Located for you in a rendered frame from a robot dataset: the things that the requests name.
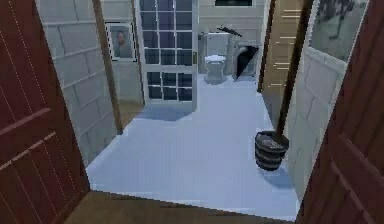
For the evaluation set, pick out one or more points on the black wall bar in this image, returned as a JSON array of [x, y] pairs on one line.
[[229, 31]]

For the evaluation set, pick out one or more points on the white glass-paned door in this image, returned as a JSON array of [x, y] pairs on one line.
[[168, 53]]

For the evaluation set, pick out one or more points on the dark window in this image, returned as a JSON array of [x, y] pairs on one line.
[[233, 2]]

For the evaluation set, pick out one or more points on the white toilet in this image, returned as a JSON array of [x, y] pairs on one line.
[[215, 60]]

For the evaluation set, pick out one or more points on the framed portrait picture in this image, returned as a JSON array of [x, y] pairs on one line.
[[121, 41]]

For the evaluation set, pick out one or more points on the grey framed wall picture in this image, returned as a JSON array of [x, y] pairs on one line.
[[336, 26]]

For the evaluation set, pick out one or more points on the red-brown wooden room door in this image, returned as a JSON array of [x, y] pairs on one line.
[[30, 126]]

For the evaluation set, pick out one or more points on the light wooden door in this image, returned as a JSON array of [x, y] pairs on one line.
[[278, 50]]

